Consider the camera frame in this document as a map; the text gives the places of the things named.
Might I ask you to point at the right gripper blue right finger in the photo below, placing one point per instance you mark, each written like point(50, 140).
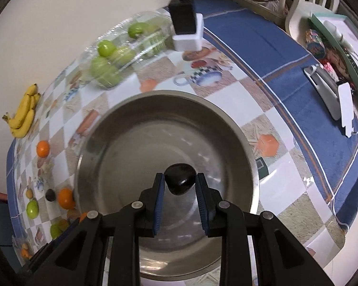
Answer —
point(210, 213)

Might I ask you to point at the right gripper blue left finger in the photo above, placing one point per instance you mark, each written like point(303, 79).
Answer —
point(151, 215)

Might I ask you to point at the dark purple plum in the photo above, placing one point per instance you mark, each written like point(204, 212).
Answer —
point(179, 178)

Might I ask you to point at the orange tangerine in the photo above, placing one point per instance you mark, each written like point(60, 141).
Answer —
point(43, 149)
point(66, 199)

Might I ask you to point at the green apple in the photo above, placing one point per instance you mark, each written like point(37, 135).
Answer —
point(32, 209)
point(55, 231)

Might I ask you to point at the small dark fruit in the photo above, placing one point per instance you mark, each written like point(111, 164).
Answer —
point(50, 195)

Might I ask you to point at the small brown longan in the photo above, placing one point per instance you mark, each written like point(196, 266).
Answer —
point(29, 193)

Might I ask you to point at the clear bag of small fruits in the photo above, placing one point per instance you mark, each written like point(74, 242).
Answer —
point(23, 249)

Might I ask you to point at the clear pack of green fruits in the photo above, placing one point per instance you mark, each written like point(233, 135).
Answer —
point(125, 48)

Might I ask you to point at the stainless steel bowl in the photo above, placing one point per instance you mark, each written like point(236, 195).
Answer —
point(141, 137)

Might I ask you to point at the checkered printed tablecloth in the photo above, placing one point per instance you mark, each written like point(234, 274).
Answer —
point(253, 71)

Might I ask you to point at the yellow banana bunch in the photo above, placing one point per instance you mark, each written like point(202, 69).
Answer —
point(20, 124)

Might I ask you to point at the black power adapter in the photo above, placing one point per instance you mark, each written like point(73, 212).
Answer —
point(183, 16)

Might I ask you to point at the green tray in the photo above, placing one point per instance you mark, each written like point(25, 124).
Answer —
point(342, 35)

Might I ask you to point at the white plastic chair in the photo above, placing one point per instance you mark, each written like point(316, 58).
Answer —
point(299, 13)

